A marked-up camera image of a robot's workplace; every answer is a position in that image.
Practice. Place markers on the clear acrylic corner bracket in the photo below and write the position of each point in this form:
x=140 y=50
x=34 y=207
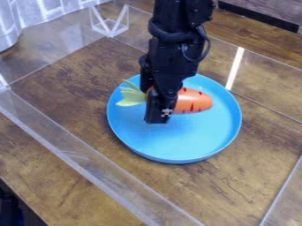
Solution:
x=109 y=28

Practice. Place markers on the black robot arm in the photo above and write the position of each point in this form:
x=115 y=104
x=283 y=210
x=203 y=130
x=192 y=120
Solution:
x=184 y=13

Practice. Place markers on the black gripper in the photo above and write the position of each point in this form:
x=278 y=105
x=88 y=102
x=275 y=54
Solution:
x=175 y=52

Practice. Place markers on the orange toy carrot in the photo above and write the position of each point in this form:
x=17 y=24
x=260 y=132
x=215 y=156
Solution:
x=191 y=101

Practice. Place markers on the blue round tray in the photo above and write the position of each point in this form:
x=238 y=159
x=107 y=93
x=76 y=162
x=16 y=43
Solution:
x=192 y=136

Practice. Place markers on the clear acrylic barrier strip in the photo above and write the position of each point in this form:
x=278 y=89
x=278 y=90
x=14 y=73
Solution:
x=152 y=208

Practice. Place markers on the white patterned curtain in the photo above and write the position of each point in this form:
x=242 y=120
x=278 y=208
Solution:
x=22 y=13

